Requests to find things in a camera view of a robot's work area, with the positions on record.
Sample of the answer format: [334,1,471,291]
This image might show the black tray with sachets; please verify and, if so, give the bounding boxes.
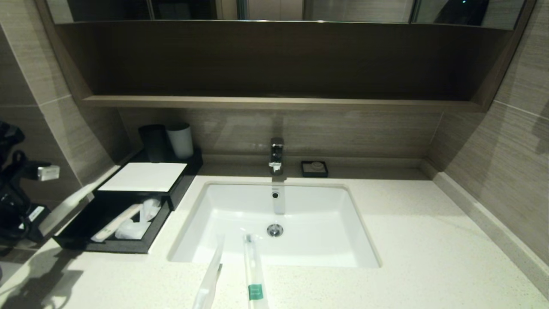
[52,193,174,254]

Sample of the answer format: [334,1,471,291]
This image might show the wrapped beige comb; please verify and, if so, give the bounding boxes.
[91,204,144,243]

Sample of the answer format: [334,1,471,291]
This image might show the small white sachets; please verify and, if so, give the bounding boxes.
[115,218,151,240]

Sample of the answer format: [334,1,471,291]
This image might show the white packet with pink item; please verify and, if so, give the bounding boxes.
[139,198,163,224]

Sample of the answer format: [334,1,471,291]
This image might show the black cup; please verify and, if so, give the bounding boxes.
[138,124,170,164]

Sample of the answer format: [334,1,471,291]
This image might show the white cup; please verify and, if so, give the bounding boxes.
[166,123,194,160]

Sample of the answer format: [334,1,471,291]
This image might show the wrapped toothbrush with green label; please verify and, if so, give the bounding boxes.
[242,233,270,309]

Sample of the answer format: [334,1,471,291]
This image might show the chrome faucet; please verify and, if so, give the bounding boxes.
[268,137,285,175]

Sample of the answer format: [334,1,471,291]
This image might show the white ceramic sink basin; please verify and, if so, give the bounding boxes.
[167,181,382,269]

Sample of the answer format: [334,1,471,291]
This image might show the black soap dish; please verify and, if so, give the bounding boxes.
[300,160,329,178]

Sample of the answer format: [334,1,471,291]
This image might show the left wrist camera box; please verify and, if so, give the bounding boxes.
[36,165,60,182]

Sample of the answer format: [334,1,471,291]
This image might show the brown wooden wall shelf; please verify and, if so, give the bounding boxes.
[34,19,537,113]

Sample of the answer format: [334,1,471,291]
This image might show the wall mirror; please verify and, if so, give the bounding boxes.
[45,0,528,30]

